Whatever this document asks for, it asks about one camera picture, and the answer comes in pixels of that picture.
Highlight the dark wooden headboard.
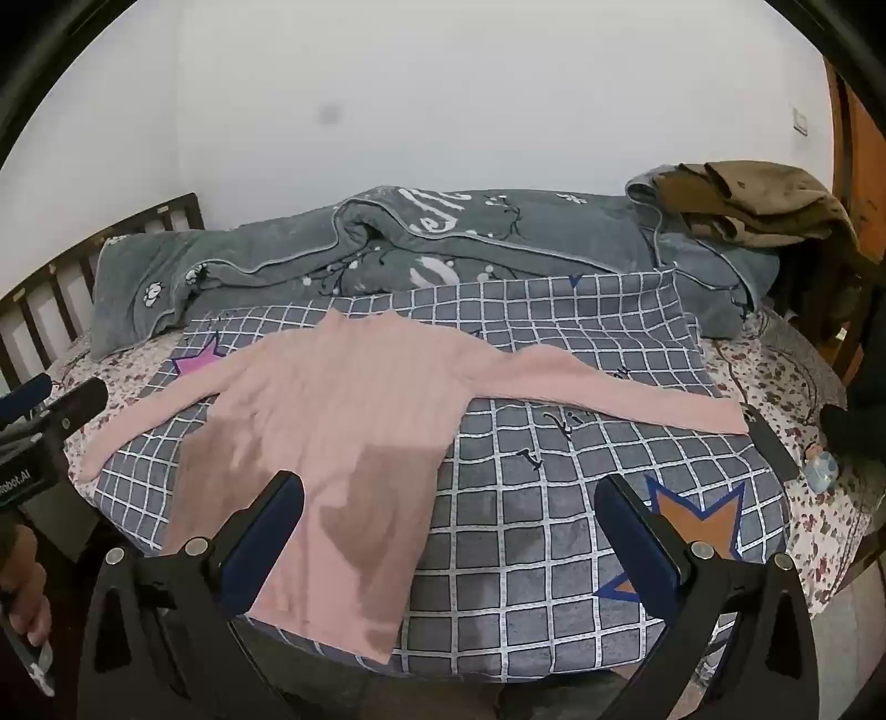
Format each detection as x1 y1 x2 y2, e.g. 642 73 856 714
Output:
0 192 207 395

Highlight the dark clothes pile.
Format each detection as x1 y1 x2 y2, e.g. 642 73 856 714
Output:
775 208 886 479

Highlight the olive green bag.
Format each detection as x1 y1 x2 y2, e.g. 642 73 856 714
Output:
654 161 863 254

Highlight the small blue white bottle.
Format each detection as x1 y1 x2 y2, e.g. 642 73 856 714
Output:
803 450 841 494

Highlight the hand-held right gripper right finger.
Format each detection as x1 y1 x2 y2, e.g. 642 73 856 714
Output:
594 472 832 720

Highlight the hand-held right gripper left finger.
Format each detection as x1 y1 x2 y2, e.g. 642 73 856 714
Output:
76 469 306 720

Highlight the wooden door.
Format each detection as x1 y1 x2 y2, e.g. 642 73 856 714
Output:
823 59 886 229

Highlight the person's left hand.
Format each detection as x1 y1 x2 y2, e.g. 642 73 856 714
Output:
0 524 54 649

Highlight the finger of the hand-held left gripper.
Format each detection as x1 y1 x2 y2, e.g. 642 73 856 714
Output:
0 374 54 426
42 379 110 439

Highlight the floral bed sheet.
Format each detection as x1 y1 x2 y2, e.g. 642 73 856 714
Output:
45 305 886 617

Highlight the grey checked star blanket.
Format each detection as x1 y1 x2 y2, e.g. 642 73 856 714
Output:
93 269 790 683

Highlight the pink knit sweater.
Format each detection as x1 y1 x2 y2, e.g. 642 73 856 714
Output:
78 309 750 669

